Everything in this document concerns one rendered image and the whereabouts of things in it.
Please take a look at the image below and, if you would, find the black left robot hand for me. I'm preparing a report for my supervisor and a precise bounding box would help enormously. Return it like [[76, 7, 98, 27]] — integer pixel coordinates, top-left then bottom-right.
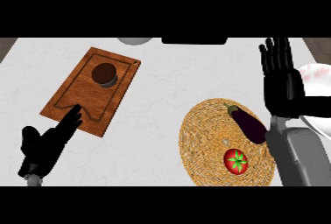
[[16, 103, 84, 179]]

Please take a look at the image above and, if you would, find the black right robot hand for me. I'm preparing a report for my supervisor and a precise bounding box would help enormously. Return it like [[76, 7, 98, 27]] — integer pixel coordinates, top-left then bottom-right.
[[257, 37, 331, 119]]

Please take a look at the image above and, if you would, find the white bowl with pink marks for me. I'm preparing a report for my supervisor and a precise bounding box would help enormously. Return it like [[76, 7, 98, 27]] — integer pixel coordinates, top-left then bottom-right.
[[296, 63, 331, 143]]

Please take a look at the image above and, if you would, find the round woven straw placemat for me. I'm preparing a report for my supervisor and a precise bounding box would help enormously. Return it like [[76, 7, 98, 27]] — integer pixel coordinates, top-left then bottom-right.
[[178, 97, 277, 187]]

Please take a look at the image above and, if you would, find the red tomato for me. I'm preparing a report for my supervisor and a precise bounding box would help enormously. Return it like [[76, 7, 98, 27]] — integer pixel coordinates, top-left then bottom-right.
[[222, 148, 250, 175]]

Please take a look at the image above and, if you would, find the dark purple eggplant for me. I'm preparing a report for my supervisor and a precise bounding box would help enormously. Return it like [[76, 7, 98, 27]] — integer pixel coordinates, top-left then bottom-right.
[[222, 102, 269, 145]]

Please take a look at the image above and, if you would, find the brown wooden cutting board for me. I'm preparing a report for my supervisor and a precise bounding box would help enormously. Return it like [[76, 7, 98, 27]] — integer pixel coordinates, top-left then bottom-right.
[[39, 46, 142, 138]]

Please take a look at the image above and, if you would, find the brown-topped grey can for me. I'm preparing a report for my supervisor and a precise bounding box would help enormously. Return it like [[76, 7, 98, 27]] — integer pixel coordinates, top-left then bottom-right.
[[90, 62, 120, 88]]

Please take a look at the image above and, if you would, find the grey round object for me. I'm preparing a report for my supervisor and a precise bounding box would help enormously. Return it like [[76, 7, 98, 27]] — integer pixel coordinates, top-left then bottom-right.
[[117, 37, 154, 46]]

